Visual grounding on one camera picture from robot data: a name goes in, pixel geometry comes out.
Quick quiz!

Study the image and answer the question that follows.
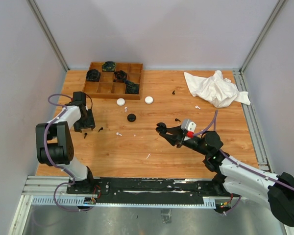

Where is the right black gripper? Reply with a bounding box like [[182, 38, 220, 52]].
[[160, 124, 209, 156]]

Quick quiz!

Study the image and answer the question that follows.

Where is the black earbud charging case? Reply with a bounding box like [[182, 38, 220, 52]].
[[155, 122, 167, 134]]

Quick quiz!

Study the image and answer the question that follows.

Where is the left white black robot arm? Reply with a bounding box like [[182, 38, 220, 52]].
[[35, 92, 96, 194]]

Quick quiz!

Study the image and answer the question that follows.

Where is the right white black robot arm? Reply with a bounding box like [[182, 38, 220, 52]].
[[156, 122, 294, 227]]

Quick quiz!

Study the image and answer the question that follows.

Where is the white round case left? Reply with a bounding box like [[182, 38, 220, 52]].
[[116, 98, 125, 106]]

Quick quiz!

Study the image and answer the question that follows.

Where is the white round case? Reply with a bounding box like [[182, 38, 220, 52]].
[[145, 96, 153, 104], [116, 98, 125, 106]]

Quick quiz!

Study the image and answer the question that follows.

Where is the white round case right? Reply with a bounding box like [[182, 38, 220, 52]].
[[145, 96, 153, 104]]

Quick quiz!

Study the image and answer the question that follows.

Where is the wooden compartment tray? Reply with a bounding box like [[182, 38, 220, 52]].
[[83, 61, 144, 100]]

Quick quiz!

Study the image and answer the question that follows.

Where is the dark rolled fabric far left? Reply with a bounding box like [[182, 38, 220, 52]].
[[86, 69, 101, 82]]

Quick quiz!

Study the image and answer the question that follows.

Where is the dark rolled fabric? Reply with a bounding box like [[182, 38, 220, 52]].
[[86, 69, 101, 82], [102, 61, 117, 72], [124, 80, 140, 94], [114, 70, 127, 83]]

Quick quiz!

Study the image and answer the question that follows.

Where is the dark rolled fabric bottom right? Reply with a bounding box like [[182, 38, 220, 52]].
[[124, 80, 140, 94]]

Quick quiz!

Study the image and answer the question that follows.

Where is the dark rolled fabric middle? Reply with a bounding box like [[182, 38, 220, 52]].
[[114, 70, 127, 83]]

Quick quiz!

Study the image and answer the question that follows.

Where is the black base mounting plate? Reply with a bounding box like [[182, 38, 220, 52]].
[[66, 177, 231, 198]]

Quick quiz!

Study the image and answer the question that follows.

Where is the dark rolled fabric top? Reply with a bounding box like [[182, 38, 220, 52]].
[[102, 61, 117, 72]]

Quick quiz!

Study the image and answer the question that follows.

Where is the white crumpled cloth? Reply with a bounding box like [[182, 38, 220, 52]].
[[184, 70, 251, 108]]

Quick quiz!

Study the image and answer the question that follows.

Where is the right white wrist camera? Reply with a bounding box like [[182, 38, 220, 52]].
[[181, 119, 196, 138]]

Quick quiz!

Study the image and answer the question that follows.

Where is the white slotted cable duct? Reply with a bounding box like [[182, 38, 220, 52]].
[[32, 192, 216, 209]]

